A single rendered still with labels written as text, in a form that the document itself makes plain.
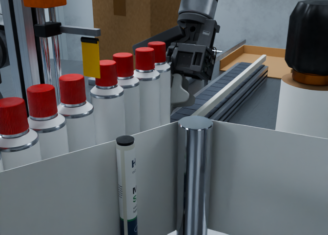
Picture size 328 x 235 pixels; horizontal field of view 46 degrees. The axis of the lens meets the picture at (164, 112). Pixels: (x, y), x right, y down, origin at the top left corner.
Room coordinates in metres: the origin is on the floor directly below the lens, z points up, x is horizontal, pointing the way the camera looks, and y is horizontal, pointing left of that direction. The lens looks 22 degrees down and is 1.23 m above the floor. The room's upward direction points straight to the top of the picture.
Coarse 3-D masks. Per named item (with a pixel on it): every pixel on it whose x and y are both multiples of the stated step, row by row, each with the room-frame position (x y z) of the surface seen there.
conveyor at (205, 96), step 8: (240, 64) 1.31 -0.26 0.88; (248, 64) 1.30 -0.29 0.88; (232, 72) 1.21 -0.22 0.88; (240, 72) 1.21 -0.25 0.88; (256, 72) 1.21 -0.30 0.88; (224, 80) 1.12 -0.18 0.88; (248, 80) 1.13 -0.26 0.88; (208, 88) 1.05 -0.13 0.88; (216, 88) 1.05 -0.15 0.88; (240, 88) 1.05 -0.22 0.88; (200, 96) 0.98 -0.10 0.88; (208, 96) 0.98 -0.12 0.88; (200, 104) 0.92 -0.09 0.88; (176, 112) 0.87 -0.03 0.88; (184, 112) 0.87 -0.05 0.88; (192, 112) 0.87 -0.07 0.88; (208, 112) 0.87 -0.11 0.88; (176, 120) 0.82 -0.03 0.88
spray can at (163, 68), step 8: (160, 48) 0.68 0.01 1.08; (160, 56) 0.68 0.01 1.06; (160, 64) 0.68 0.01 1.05; (168, 64) 0.70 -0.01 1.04; (160, 72) 0.67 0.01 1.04; (168, 72) 0.69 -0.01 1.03; (160, 80) 0.67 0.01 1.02; (168, 80) 0.69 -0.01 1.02; (160, 88) 0.67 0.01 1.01; (168, 88) 0.69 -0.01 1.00; (160, 96) 0.67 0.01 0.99; (168, 96) 0.69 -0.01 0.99; (160, 104) 0.67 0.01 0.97; (168, 104) 0.69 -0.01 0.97; (160, 112) 0.67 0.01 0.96; (168, 112) 0.69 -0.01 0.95; (160, 120) 0.67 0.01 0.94; (168, 120) 0.69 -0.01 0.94
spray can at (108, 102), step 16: (112, 64) 0.55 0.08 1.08; (96, 80) 0.55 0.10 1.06; (112, 80) 0.55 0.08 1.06; (96, 96) 0.54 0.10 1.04; (112, 96) 0.54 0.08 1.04; (96, 112) 0.54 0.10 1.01; (112, 112) 0.54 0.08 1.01; (96, 128) 0.54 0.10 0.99; (112, 128) 0.54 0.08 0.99; (96, 144) 0.55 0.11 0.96
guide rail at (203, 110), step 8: (264, 56) 1.28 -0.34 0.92; (256, 64) 1.19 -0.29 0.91; (248, 72) 1.11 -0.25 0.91; (232, 80) 1.01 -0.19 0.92; (240, 80) 1.04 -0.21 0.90; (224, 88) 0.94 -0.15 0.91; (232, 88) 0.98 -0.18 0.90; (216, 96) 0.88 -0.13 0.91; (224, 96) 0.92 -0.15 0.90; (208, 104) 0.83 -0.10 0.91; (216, 104) 0.87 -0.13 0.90; (200, 112) 0.78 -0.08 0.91
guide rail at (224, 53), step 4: (240, 40) 1.31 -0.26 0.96; (244, 40) 1.32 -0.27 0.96; (236, 44) 1.25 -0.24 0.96; (240, 44) 1.28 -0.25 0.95; (228, 48) 1.19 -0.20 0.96; (232, 48) 1.21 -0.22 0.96; (236, 48) 1.24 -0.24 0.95; (220, 52) 1.14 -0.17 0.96; (224, 52) 1.14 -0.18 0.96; (228, 52) 1.18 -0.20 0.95; (216, 56) 1.09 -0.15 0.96; (220, 56) 1.11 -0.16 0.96; (224, 56) 1.14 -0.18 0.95; (216, 60) 1.08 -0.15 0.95
